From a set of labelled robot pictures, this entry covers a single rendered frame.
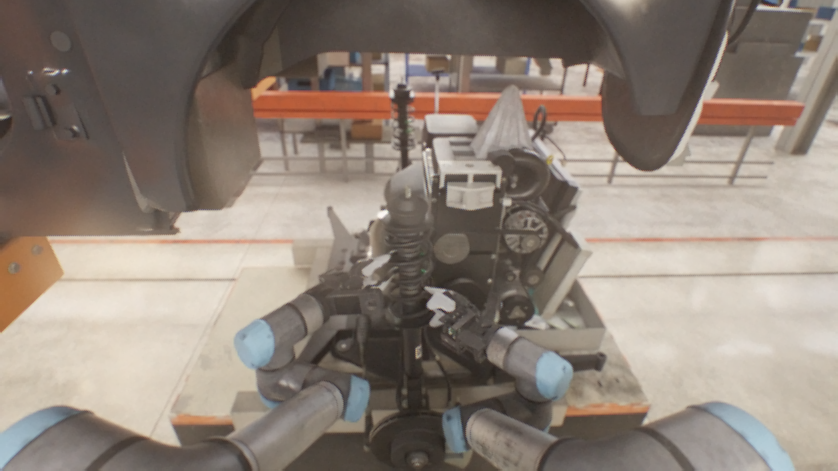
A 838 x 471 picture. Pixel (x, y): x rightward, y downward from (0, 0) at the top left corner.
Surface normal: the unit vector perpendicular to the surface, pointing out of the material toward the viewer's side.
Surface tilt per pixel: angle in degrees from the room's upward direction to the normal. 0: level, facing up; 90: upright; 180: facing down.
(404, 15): 90
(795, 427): 0
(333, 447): 90
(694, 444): 2
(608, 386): 0
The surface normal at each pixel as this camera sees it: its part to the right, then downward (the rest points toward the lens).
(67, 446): 0.09, -0.94
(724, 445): 0.07, -0.80
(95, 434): 0.17, -0.98
